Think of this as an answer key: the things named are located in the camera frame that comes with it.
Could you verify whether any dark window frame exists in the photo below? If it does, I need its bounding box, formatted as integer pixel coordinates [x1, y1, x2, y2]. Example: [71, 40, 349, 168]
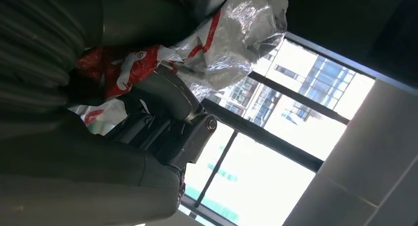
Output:
[178, 32, 418, 226]

